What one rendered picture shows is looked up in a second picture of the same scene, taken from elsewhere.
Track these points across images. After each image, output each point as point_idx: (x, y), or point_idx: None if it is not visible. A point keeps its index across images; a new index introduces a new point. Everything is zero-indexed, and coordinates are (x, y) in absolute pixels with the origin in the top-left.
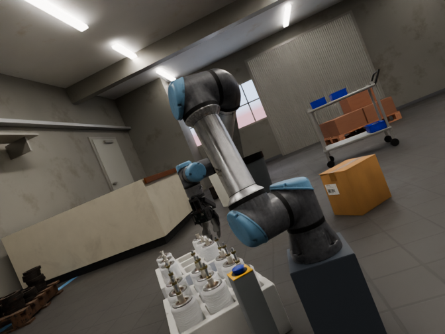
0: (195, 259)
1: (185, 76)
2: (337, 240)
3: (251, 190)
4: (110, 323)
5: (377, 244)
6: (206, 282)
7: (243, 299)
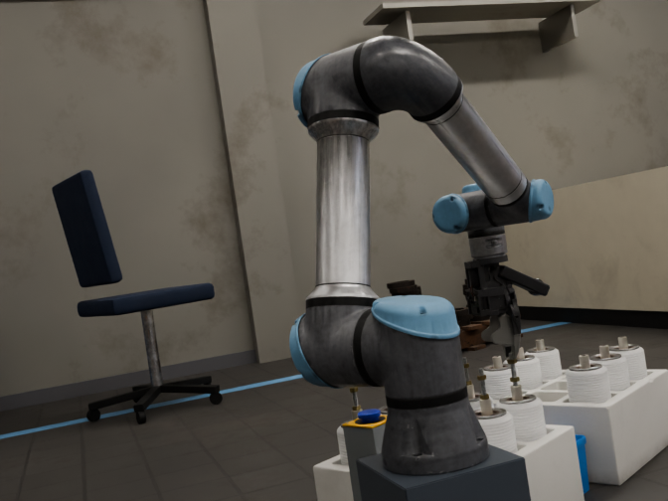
0: (465, 377)
1: (327, 55)
2: (429, 456)
3: (321, 292)
4: None
5: None
6: None
7: (350, 463)
